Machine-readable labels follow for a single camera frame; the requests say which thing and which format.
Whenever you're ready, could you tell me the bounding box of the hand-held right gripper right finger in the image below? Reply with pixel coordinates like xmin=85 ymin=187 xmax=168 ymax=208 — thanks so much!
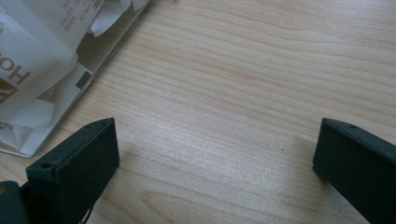
xmin=312 ymin=118 xmax=396 ymax=224

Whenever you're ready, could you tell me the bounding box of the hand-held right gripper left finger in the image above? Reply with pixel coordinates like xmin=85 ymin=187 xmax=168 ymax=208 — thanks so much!
xmin=25 ymin=117 xmax=120 ymax=224

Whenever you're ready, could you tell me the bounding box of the white sachet with grey print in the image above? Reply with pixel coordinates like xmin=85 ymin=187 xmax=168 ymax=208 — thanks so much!
xmin=22 ymin=0 xmax=134 ymax=54

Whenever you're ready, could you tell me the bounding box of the white sachet with brown print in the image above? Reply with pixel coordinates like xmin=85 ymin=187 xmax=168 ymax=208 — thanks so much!
xmin=0 ymin=6 xmax=78 ymax=122

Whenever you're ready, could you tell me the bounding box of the white ribbed sachet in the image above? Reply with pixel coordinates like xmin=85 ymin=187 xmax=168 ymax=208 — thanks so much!
xmin=0 ymin=63 xmax=92 ymax=157

